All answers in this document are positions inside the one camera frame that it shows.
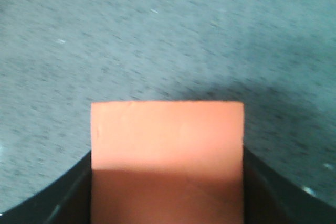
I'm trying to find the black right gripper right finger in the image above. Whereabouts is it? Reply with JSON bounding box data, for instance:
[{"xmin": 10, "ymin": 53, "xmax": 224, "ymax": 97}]
[{"xmin": 243, "ymin": 147, "xmax": 335, "ymax": 224}]

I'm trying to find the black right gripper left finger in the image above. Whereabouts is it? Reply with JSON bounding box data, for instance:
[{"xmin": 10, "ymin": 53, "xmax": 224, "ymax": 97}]
[{"xmin": 1, "ymin": 152, "xmax": 91, "ymax": 224}]

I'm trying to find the orange foam cube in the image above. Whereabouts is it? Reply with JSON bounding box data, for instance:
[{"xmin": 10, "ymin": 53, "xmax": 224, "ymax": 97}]
[{"xmin": 91, "ymin": 101, "xmax": 244, "ymax": 223}]

